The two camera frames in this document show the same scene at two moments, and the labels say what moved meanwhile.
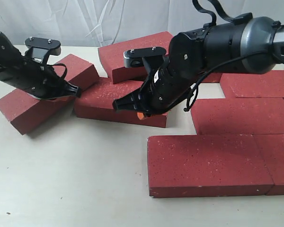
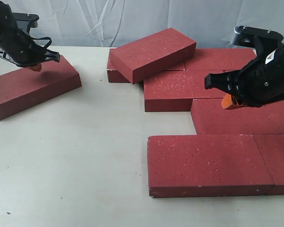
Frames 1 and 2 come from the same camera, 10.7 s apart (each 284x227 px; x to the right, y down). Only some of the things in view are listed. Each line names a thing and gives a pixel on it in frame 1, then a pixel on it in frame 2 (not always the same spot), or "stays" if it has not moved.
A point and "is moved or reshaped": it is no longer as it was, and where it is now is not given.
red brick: (206, 165) stays
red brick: (242, 116) stays
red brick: (277, 152) stays
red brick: (25, 112) is moved or reshaped
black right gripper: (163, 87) -> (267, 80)
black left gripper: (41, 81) -> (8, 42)
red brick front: (96, 100) is moved or reshaped
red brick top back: (138, 52) is moved or reshaped
